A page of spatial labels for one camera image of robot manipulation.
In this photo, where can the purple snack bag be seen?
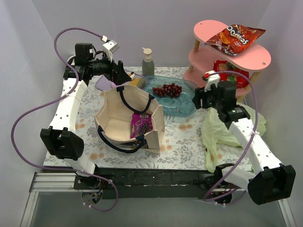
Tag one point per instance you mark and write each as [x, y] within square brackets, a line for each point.
[140, 125]

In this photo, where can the blue transparent plastic tray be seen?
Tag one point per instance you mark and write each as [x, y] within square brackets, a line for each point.
[181, 105]

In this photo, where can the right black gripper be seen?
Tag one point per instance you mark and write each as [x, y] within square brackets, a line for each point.
[200, 100]

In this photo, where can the white cup behind tote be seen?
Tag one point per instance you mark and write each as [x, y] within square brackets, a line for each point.
[71, 60]

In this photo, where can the white cream toy pastry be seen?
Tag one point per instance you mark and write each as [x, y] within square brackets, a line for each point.
[131, 75]

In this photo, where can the floral table mat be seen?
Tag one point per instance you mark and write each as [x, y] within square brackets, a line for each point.
[181, 148]

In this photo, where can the orange toy bread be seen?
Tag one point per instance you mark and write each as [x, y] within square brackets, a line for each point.
[135, 82]

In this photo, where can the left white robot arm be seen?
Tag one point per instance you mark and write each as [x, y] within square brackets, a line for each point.
[60, 137]

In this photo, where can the beige canvas tote bag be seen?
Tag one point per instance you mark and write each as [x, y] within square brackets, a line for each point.
[130, 119]

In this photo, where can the orange Doritos chip bag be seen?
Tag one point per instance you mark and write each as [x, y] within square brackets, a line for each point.
[235, 39]

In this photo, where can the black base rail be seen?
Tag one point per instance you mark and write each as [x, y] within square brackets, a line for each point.
[147, 183]

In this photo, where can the red fruit candy bag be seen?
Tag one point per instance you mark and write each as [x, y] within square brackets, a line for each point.
[238, 81]

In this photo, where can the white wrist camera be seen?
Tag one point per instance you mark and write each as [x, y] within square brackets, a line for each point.
[212, 79]
[109, 47]

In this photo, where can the purple plastic lid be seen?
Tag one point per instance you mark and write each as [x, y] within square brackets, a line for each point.
[104, 84]

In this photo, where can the light green plastic grocery bag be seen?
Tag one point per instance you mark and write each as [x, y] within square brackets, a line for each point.
[215, 132]

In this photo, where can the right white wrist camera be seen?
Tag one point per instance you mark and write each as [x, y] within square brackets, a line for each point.
[212, 79]

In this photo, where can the pink three-tier shelf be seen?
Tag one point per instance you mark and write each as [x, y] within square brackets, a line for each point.
[202, 57]

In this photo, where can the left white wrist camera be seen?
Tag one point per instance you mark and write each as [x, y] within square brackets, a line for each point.
[109, 47]

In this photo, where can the grey soap pump bottle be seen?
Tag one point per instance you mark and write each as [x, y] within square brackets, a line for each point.
[147, 63]

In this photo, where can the red grape bunch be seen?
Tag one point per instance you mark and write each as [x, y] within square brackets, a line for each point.
[168, 90]

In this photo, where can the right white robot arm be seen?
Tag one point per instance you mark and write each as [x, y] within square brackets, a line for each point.
[271, 179]

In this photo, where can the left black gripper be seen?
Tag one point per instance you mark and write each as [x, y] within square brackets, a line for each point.
[116, 71]

